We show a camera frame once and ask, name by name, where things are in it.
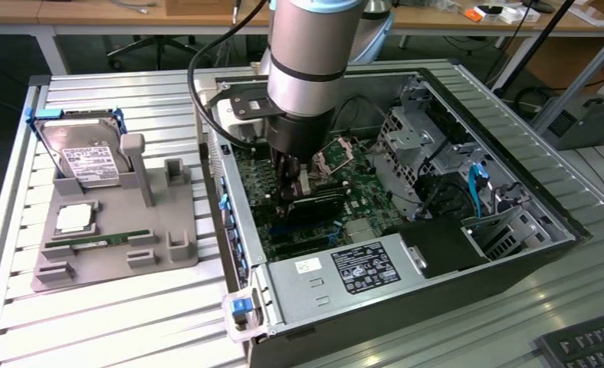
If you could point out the small orange box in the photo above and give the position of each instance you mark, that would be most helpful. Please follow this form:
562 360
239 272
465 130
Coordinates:
473 14

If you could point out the black keyboard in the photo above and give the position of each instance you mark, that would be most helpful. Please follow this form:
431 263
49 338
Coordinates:
587 341

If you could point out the green motherboard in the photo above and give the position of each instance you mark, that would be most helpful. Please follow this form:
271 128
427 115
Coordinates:
368 184

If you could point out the black RAM slot bank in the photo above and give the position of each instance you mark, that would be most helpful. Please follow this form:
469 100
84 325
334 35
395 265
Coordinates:
332 189

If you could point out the grey power supply unit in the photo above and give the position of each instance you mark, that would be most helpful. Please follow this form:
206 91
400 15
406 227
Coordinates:
302 291

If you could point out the black open PC case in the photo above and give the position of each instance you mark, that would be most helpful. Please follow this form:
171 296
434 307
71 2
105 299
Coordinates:
486 299

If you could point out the silver chipset heat sink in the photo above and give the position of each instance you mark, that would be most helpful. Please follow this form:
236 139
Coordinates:
360 228

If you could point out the grey plastic parts rack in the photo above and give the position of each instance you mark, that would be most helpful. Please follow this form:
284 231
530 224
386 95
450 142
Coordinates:
112 214

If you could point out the metal socket cover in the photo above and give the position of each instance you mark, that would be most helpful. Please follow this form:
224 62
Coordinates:
338 153

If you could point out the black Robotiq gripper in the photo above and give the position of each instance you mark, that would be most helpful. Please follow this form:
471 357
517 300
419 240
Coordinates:
299 134

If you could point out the black graphics card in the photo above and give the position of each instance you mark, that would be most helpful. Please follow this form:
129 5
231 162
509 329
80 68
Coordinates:
316 212

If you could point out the brown cardboard box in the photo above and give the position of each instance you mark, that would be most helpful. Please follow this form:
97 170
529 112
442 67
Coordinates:
199 7

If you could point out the black stand pole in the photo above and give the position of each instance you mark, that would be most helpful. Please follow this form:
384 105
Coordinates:
541 38

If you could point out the metal disk bay cage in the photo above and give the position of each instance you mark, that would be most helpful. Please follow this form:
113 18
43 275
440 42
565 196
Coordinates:
408 142

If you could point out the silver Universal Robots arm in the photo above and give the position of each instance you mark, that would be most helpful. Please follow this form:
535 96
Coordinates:
307 57

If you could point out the black plastic air shroud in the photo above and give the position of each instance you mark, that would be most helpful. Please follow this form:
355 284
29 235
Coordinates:
434 245

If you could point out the wooden desk grey legs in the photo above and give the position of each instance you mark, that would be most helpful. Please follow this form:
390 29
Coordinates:
434 19
15 15

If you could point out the green RAM stick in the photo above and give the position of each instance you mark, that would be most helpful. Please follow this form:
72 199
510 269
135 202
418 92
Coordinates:
97 239

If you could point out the hard disk in blue caddy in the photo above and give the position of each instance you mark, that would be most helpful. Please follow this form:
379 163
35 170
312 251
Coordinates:
84 153

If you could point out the black office chair base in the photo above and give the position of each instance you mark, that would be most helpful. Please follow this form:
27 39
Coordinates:
157 42

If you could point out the small white box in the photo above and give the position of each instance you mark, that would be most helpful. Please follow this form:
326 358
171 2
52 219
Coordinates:
517 15

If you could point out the silver CPU chip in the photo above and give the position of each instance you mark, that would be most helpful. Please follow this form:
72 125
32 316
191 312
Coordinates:
75 219

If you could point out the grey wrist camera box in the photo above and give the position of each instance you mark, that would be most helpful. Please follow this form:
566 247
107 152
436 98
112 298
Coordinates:
230 115

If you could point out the grey equipment box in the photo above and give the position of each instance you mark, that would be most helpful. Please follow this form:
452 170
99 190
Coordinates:
587 126

